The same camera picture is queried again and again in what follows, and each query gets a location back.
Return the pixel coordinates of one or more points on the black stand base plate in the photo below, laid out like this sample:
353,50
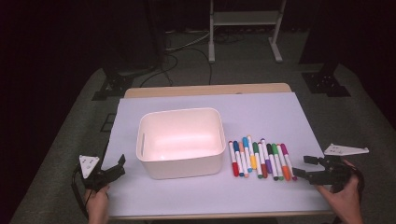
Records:
325,84

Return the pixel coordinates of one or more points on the person's right hand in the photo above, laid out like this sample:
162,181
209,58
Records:
345,202

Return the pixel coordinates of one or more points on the light blue marker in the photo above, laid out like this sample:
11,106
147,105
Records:
246,142

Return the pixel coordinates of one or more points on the person's left hand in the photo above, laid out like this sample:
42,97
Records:
97,203

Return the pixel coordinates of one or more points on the brown marker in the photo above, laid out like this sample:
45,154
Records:
264,171

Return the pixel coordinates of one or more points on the black marker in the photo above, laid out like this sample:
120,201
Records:
270,149

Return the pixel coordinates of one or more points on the magenta marker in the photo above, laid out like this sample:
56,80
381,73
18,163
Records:
284,149

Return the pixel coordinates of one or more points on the wooden table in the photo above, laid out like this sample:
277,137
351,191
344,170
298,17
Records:
205,90

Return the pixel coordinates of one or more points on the yellow marker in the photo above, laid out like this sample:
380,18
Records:
253,162

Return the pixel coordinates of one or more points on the red marker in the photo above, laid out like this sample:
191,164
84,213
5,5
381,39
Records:
235,169

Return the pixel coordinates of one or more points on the dark floor hatch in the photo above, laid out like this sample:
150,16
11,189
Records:
108,123

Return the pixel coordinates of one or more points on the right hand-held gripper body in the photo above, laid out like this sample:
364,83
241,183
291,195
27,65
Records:
337,172

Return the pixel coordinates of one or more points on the peach marker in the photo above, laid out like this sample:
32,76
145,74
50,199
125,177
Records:
243,161

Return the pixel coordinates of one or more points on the light purple table mat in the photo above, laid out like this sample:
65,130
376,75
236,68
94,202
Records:
264,112

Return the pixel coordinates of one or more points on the purple marker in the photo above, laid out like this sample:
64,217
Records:
268,166

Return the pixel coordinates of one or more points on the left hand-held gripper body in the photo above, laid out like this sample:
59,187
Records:
93,179

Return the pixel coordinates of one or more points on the white plastic bin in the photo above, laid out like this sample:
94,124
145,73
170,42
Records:
180,169

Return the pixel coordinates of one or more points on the white metal stand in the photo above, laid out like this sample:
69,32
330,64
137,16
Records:
246,18

